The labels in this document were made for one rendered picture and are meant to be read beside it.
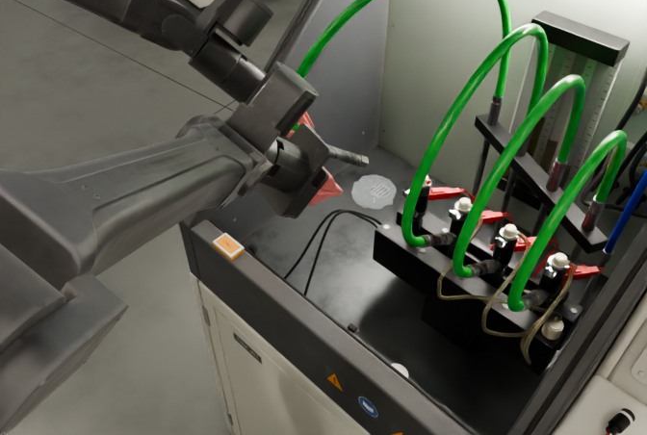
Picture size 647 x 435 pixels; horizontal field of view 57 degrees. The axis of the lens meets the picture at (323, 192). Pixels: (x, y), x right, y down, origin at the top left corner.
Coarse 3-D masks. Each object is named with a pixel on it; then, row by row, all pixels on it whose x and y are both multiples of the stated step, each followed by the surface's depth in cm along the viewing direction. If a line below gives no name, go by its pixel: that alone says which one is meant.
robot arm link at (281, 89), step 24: (288, 72) 62; (264, 96) 60; (288, 96) 60; (312, 96) 62; (192, 120) 57; (240, 120) 61; (264, 120) 60; (288, 120) 62; (264, 144) 61; (264, 168) 59; (240, 192) 57
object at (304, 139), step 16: (304, 128) 72; (288, 144) 68; (304, 144) 71; (320, 144) 70; (288, 160) 67; (304, 160) 70; (320, 160) 69; (272, 176) 67; (288, 176) 68; (304, 176) 70; (272, 192) 73; (288, 192) 71; (272, 208) 72; (288, 208) 71
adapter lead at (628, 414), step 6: (624, 408) 79; (618, 414) 78; (624, 414) 78; (630, 414) 78; (612, 420) 78; (618, 420) 77; (624, 420) 77; (630, 420) 77; (612, 426) 77; (618, 426) 77; (624, 426) 77; (612, 432) 77; (618, 432) 77
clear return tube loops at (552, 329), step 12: (480, 216) 91; (504, 288) 84; (564, 288) 82; (492, 300) 84; (504, 300) 89; (552, 312) 86; (540, 324) 80; (552, 324) 87; (504, 336) 86; (516, 336) 86; (528, 336) 86; (552, 336) 87; (528, 348) 80; (528, 360) 82
